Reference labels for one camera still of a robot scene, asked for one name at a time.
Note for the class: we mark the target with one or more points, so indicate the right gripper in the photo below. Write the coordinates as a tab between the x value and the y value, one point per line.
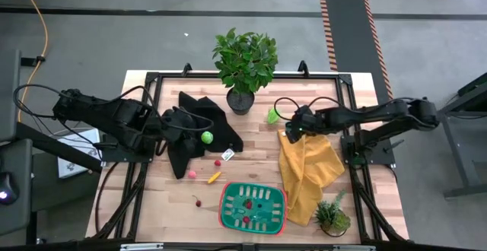
308	119

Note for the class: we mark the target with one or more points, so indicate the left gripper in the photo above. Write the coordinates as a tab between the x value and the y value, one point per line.
179	123

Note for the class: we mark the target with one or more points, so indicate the round green toy cabbage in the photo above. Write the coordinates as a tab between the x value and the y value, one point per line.
207	137

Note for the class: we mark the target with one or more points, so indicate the pink toy peach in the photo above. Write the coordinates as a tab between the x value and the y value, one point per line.
192	174

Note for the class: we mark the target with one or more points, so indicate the small red toy strawberry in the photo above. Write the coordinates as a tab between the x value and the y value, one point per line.
217	163

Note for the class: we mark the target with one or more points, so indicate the yellow toy banana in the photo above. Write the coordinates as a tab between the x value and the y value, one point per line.
214	177

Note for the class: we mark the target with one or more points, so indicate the red strawberry with green leaves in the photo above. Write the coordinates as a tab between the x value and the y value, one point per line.
248	204

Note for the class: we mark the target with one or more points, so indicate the red toy cherry with stem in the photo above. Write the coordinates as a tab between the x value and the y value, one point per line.
198	204

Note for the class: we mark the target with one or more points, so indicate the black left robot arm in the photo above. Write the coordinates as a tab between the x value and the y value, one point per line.
106	114

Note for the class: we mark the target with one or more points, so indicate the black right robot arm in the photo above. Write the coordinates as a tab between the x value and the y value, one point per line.
380	112

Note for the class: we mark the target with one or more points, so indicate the black cloth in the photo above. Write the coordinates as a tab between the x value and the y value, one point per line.
217	121

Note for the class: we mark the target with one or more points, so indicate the white price tag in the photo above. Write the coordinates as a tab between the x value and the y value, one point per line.
228	154

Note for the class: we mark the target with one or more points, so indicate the yellow cloth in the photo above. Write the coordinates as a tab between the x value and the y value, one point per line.
304	194

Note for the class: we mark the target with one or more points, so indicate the teal basket with orange rim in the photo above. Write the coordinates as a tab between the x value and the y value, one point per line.
262	217

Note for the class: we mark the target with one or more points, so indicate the small succulent plant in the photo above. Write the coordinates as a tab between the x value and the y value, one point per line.
331	217

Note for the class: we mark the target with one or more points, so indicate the leafy plant in black pot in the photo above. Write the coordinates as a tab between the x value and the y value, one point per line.
245	61

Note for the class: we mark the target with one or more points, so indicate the white paper booklet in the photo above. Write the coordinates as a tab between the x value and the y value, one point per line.
72	163

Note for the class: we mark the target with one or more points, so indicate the black mat with striped edges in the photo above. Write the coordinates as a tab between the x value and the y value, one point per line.
350	34

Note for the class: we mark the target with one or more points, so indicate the black stand beam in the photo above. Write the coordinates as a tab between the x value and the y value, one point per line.
57	146

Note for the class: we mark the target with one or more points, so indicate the grey flat panel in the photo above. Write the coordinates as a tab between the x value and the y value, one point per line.
19	217
9	91

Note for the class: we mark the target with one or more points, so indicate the black device with light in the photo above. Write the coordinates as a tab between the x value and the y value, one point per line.
7	190

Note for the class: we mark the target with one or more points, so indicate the grey metal cart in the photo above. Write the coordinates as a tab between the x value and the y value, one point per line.
475	91

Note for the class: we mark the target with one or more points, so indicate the black aluminium table frame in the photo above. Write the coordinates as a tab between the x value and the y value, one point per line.
323	76

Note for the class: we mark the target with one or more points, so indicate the silver aluminium bracket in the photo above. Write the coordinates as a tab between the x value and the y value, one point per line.
354	248
141	247

